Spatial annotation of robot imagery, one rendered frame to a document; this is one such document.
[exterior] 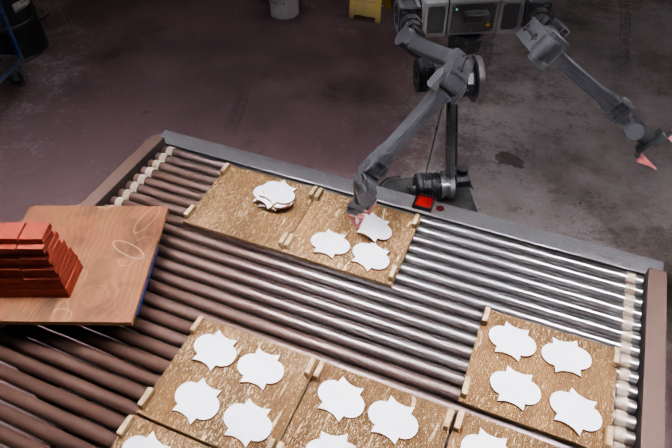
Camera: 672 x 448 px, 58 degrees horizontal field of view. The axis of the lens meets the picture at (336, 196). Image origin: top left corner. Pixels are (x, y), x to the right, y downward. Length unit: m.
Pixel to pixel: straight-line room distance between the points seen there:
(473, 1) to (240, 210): 1.19
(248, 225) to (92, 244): 0.54
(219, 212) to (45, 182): 2.11
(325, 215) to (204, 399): 0.82
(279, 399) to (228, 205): 0.84
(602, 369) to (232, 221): 1.33
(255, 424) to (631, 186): 3.03
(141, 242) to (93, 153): 2.29
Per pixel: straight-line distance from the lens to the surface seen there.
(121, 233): 2.19
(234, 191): 2.40
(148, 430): 1.85
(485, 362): 1.92
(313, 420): 1.79
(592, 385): 1.97
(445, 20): 2.45
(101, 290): 2.04
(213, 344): 1.94
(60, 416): 1.98
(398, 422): 1.78
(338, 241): 2.16
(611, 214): 3.94
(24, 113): 4.99
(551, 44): 2.05
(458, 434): 1.80
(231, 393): 1.85
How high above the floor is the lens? 2.53
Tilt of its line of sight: 43 degrees down
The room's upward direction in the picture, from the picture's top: 1 degrees counter-clockwise
